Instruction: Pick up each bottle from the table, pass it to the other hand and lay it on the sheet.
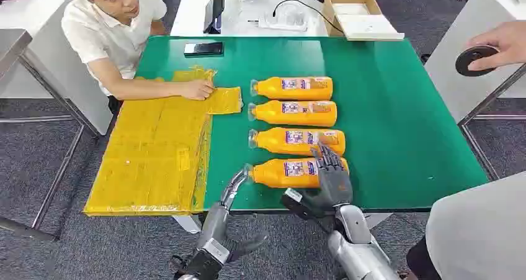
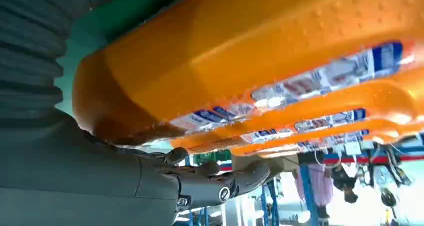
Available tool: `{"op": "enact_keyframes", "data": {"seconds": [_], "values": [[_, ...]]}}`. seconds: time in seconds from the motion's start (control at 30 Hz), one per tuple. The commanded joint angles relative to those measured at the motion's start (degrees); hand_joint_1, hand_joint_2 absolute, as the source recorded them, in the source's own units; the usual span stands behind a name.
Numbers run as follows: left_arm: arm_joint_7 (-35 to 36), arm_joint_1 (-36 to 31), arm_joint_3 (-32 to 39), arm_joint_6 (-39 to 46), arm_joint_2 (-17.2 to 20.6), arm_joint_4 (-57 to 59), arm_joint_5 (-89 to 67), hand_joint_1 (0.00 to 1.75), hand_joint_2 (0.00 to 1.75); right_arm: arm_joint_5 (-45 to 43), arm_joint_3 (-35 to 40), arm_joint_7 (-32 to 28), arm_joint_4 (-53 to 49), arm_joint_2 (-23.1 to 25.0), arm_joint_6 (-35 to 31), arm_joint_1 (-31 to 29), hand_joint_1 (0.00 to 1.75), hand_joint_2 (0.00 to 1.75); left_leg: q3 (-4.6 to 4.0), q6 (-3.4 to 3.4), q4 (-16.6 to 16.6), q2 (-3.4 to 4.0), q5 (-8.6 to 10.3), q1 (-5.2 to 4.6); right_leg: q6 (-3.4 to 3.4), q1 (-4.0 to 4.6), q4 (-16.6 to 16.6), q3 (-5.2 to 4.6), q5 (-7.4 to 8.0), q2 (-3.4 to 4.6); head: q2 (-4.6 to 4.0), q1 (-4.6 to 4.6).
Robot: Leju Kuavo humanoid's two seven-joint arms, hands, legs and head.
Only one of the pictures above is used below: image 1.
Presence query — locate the black smartphone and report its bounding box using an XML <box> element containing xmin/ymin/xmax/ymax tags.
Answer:
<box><xmin>184</xmin><ymin>42</ymin><xmax>225</xmax><ymax>57</ymax></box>

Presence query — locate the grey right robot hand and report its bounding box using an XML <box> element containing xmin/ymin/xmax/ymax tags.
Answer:
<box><xmin>301</xmin><ymin>143</ymin><xmax>354</xmax><ymax>212</ymax></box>

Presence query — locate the white table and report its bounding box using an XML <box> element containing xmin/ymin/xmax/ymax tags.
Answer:
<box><xmin>0</xmin><ymin>0</ymin><xmax>114</xmax><ymax>136</ymax></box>

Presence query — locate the black round disc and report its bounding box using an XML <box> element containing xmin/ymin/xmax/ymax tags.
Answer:
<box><xmin>455</xmin><ymin>44</ymin><xmax>500</xmax><ymax>78</ymax></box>

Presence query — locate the person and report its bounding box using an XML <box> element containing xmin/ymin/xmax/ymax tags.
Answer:
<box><xmin>61</xmin><ymin>0</ymin><xmax>216</xmax><ymax>114</ymax></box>
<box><xmin>406</xmin><ymin>171</ymin><xmax>526</xmax><ymax>280</ymax></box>

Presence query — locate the green table mat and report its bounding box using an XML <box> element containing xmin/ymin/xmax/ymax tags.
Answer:
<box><xmin>135</xmin><ymin>36</ymin><xmax>490</xmax><ymax>213</ymax></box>

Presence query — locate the black tablet on stand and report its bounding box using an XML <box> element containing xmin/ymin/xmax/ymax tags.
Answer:
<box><xmin>203</xmin><ymin>0</ymin><xmax>226</xmax><ymax>35</ymax></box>

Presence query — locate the orange drink bottle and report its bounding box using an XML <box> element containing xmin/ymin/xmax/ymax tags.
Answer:
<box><xmin>244</xmin><ymin>157</ymin><xmax>350</xmax><ymax>189</ymax></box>
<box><xmin>247</xmin><ymin>100</ymin><xmax>338</xmax><ymax>127</ymax></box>
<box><xmin>247</xmin><ymin>127</ymin><xmax>346</xmax><ymax>157</ymax></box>
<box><xmin>249</xmin><ymin>76</ymin><xmax>334</xmax><ymax>101</ymax></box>

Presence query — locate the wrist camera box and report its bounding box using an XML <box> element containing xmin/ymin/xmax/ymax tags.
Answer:
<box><xmin>281</xmin><ymin>187</ymin><xmax>329</xmax><ymax>224</ymax></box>
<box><xmin>201</xmin><ymin>238</ymin><xmax>230</xmax><ymax>266</ymax></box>

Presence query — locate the clear plastic packaging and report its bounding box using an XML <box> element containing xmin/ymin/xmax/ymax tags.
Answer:
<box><xmin>257</xmin><ymin>2</ymin><xmax>309</xmax><ymax>32</ymax></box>

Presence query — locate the steel frame table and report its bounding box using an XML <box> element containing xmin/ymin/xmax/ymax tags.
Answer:
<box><xmin>0</xmin><ymin>28</ymin><xmax>102</xmax><ymax>242</ymax></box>

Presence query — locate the open cardboard box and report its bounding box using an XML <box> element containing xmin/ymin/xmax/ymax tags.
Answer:
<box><xmin>322</xmin><ymin>0</ymin><xmax>406</xmax><ymax>42</ymax></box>

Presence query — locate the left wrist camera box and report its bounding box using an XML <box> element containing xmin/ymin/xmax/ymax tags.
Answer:
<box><xmin>201</xmin><ymin>238</ymin><xmax>230</xmax><ymax>266</ymax></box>

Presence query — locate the black cable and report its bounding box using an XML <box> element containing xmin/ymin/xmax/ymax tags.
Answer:
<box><xmin>272</xmin><ymin>0</ymin><xmax>345</xmax><ymax>35</ymax></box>

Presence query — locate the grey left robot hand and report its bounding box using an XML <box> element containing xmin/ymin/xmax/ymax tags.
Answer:
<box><xmin>197</xmin><ymin>165</ymin><xmax>270</xmax><ymax>264</ymax></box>

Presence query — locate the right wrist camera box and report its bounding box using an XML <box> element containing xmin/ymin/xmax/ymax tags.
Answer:
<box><xmin>281</xmin><ymin>187</ymin><xmax>329</xmax><ymax>224</ymax></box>

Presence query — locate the metal table frame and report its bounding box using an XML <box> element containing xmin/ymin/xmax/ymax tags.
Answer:
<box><xmin>457</xmin><ymin>64</ymin><xmax>526</xmax><ymax>183</ymax></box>

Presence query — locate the white desk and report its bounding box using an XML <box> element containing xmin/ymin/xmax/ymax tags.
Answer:
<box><xmin>170</xmin><ymin>0</ymin><xmax>329</xmax><ymax>37</ymax></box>

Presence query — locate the yellow plastic sheet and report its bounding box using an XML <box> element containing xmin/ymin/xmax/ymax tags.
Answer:
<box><xmin>83</xmin><ymin>66</ymin><xmax>244</xmax><ymax>217</ymax></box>

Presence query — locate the person's hand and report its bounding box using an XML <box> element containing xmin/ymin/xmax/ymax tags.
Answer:
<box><xmin>466</xmin><ymin>20</ymin><xmax>526</xmax><ymax>72</ymax></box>

